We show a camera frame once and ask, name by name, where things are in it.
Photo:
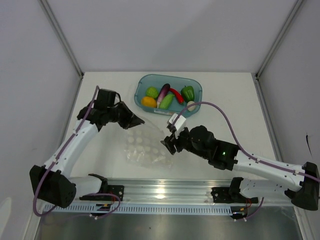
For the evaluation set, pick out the white slotted cable duct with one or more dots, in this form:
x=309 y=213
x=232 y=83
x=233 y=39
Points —
x=153 y=209

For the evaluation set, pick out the green custard apple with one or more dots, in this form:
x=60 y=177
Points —
x=152 y=92

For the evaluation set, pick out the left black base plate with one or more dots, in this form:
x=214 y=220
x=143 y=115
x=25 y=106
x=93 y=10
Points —
x=117 y=190

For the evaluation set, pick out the orange mango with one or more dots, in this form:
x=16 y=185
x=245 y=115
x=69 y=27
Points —
x=150 y=102

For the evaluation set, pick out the aluminium frame post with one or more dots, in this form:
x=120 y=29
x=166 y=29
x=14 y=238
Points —
x=289 y=21
x=53 y=21

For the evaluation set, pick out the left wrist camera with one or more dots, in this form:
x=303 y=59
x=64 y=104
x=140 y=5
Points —
x=106 y=96

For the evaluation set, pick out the left aluminium frame post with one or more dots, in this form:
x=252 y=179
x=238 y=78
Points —
x=53 y=21

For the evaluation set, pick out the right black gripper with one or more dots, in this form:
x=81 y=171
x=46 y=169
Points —
x=174 y=138

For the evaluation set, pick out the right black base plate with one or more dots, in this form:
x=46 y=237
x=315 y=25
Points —
x=227 y=195

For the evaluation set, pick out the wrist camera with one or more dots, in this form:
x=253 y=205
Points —
x=106 y=96
x=176 y=123

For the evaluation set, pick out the white egg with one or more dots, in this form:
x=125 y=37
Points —
x=191 y=106

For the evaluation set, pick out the green bell pepper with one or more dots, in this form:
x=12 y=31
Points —
x=188 y=93

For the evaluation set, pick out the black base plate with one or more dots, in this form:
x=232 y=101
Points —
x=227 y=195
x=117 y=190

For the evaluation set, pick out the red chili pepper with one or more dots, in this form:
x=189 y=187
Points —
x=177 y=95

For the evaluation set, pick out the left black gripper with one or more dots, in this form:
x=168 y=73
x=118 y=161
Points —
x=131 y=120

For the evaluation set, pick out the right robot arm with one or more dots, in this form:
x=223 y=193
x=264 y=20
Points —
x=298 y=183

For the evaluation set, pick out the purple eggplant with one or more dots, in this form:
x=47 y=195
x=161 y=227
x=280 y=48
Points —
x=163 y=92

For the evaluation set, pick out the teal plastic bin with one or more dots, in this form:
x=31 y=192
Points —
x=157 y=81

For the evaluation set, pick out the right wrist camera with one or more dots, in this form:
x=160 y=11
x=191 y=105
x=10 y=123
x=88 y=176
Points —
x=176 y=123

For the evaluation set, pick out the right aluminium frame post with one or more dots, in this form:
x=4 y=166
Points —
x=289 y=21

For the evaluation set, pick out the clear zip top bag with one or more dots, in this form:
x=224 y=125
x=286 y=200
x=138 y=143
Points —
x=143 y=147

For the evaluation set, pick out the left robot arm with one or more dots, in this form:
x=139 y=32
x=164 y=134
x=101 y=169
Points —
x=52 y=182

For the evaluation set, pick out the aluminium mounting rail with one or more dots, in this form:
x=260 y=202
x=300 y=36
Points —
x=193 y=192

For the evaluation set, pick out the light green cucumber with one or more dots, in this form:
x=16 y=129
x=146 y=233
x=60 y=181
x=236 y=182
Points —
x=166 y=102

